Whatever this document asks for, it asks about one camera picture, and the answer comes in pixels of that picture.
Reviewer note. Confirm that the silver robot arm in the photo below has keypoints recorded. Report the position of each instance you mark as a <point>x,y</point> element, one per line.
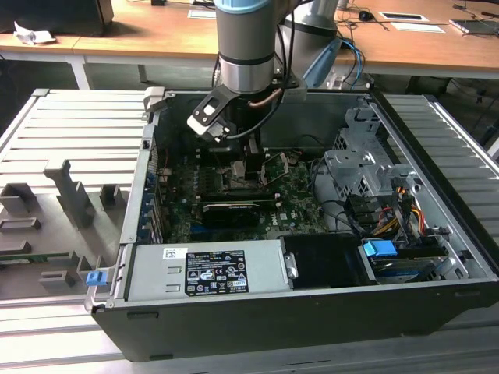
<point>243,39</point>

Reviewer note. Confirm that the CPU socket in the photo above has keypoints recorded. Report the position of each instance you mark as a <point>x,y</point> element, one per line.
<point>224,181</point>

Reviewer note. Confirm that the black graphics card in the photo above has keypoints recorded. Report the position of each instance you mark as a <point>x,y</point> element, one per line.
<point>230,216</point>

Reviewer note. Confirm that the green motherboard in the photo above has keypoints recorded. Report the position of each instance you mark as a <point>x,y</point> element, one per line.
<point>296,202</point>

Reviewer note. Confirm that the grey case latch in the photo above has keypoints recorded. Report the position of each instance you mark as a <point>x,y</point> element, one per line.
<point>154,99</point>

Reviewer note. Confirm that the pale blue teach pendant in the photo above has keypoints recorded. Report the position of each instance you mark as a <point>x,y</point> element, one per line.
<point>321,64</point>

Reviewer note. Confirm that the metal drive cage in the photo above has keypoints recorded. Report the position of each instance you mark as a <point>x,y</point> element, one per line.
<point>351,167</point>

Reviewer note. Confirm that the white paper sheet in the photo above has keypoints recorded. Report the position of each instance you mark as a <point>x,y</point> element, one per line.
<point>417,27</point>
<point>202,14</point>

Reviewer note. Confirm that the wooden desk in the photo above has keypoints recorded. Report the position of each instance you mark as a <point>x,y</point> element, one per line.
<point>156,35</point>

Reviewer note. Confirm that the black power supply label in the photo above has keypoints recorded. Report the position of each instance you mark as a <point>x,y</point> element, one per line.
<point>214,272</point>

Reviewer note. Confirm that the black computer mouse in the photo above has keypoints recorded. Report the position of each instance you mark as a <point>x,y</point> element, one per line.
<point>365,15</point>

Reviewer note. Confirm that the grey power supply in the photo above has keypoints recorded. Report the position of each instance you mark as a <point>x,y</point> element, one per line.
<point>152,272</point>

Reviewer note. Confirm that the blue disk carrier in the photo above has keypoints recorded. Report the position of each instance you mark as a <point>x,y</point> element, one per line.
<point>378,248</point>

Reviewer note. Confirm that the grey parts rack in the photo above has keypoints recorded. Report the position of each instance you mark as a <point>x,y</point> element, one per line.
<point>70,195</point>

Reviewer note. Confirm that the black open PC case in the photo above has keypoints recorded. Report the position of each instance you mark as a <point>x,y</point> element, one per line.
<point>273,331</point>

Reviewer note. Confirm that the hard disk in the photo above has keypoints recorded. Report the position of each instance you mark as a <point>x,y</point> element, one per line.
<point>401,270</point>

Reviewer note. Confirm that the blue case latch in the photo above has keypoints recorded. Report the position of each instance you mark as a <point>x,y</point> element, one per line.
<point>94,279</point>

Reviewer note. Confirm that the black box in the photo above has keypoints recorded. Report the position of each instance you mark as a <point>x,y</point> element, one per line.
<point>58,15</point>

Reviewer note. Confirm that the crumpled white paper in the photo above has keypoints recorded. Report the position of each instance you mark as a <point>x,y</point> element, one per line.
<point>31,35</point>

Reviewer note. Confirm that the green RAM stick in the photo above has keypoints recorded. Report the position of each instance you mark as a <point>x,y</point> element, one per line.
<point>39,257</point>

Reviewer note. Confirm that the dark notebook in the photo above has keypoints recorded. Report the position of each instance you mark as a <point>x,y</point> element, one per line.
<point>477,27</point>

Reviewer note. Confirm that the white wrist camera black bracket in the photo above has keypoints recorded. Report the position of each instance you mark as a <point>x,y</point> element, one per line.
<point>210,113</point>

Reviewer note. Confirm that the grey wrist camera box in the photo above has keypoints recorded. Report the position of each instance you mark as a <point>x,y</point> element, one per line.
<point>294,92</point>

